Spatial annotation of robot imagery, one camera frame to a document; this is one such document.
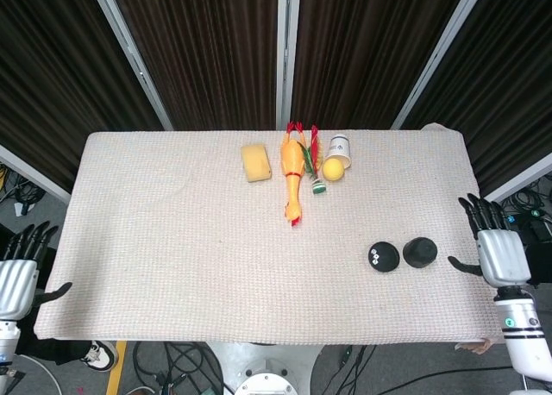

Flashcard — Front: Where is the white round robot pedestal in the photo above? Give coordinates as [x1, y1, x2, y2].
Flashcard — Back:
[206, 342, 329, 395]

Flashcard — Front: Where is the black round puck with dots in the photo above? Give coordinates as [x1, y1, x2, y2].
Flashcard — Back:
[367, 241, 400, 274]

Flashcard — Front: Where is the white black sneaker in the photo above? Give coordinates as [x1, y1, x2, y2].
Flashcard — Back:
[79, 341, 118, 373]

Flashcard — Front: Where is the black floor cable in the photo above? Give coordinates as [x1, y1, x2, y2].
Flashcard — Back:
[379, 363, 514, 395]

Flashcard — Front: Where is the yellow sponge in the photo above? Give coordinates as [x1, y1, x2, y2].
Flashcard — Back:
[240, 142, 273, 184]

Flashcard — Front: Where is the red green feather shuttlecock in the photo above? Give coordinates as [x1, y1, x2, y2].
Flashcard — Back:
[301, 124, 327, 197]

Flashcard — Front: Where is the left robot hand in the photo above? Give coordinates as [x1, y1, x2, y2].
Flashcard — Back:
[0, 221, 73, 321]

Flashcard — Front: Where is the black bowl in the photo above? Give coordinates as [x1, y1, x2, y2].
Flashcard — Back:
[402, 236, 439, 270]

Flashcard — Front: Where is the dark brown corrugated panel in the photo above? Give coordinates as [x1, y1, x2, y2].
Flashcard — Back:
[292, 0, 471, 131]
[0, 0, 167, 193]
[403, 0, 552, 196]
[107, 0, 279, 131]

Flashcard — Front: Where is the yellow ball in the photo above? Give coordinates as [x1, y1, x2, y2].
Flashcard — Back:
[322, 158, 346, 182]

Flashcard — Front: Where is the black cable bundle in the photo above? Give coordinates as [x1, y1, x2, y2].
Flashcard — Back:
[0, 164, 47, 217]
[502, 177, 552, 217]
[131, 342, 225, 395]

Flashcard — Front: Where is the white frame post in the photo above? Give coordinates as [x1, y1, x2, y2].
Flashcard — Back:
[88, 0, 174, 132]
[391, 0, 491, 131]
[275, 0, 302, 131]

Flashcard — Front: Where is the orange rubber chicken toy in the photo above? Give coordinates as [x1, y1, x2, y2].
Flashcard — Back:
[279, 121, 308, 228]

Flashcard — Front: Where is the black trouser leg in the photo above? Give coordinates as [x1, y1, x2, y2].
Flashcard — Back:
[15, 325, 94, 366]

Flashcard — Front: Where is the white paper cup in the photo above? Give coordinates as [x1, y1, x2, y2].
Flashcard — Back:
[323, 135, 353, 170]

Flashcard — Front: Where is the yellow floor tape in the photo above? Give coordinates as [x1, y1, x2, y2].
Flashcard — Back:
[105, 341, 129, 395]

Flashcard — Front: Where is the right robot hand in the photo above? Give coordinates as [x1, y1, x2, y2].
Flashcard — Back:
[447, 192, 532, 289]

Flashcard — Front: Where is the white frame rail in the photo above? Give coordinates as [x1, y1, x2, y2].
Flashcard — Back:
[0, 143, 72, 204]
[481, 151, 552, 206]

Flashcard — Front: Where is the beige waffle tablecloth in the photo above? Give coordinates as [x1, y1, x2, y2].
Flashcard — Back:
[33, 122, 505, 344]

